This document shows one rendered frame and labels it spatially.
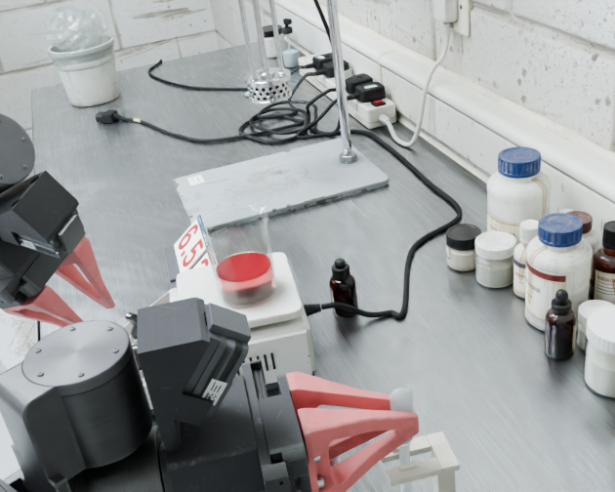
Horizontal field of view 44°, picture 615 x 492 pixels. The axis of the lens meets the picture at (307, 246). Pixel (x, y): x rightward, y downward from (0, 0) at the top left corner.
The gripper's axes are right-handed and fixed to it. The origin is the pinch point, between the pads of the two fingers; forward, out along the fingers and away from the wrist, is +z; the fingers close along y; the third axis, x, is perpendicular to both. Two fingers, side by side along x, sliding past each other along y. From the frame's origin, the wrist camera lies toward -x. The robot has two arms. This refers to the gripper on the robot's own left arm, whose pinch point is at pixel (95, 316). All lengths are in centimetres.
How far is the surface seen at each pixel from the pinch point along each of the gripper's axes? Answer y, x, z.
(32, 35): 147, 196, -8
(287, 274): 13.5, -8.0, 11.5
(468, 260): 28.8, -14.9, 28.3
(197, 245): 21.9, 14.1, 11.5
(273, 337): 5.9, -10.0, 12.2
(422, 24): 77, 5, 20
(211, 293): 8.4, -3.3, 7.5
